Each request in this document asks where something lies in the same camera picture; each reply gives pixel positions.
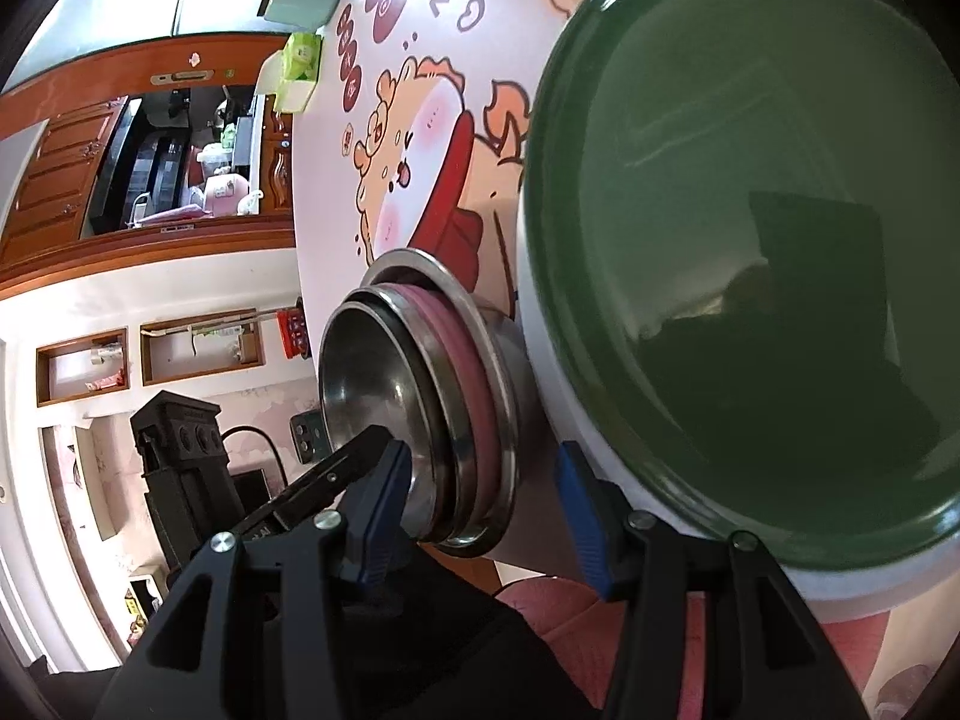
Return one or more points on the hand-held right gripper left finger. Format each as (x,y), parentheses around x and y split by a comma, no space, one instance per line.
(382,525)

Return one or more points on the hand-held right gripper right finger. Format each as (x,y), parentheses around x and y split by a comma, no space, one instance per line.
(585,517)

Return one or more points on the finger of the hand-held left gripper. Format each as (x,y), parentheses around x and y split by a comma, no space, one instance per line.
(337,465)

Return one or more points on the small steel bowl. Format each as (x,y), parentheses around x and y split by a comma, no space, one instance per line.
(367,375)

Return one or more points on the pink steel bowl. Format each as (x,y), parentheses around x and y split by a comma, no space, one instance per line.
(469,390)

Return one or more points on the large steel bowl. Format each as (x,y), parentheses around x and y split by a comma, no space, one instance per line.
(495,360)

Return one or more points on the green plate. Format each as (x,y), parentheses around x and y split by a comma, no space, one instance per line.
(712,165)

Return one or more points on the red packet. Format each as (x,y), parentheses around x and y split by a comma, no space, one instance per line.
(292,330)

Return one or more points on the wooden kitchen cabinet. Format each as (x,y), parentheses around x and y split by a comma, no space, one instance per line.
(60,157)

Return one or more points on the green tissue pack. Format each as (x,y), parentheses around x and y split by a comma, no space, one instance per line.
(300,67)

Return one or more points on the printed pink tablecloth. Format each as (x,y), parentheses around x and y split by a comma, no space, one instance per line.
(450,37)

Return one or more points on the wooden wall niche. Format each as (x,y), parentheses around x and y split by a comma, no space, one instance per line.
(82,367)
(202,349)

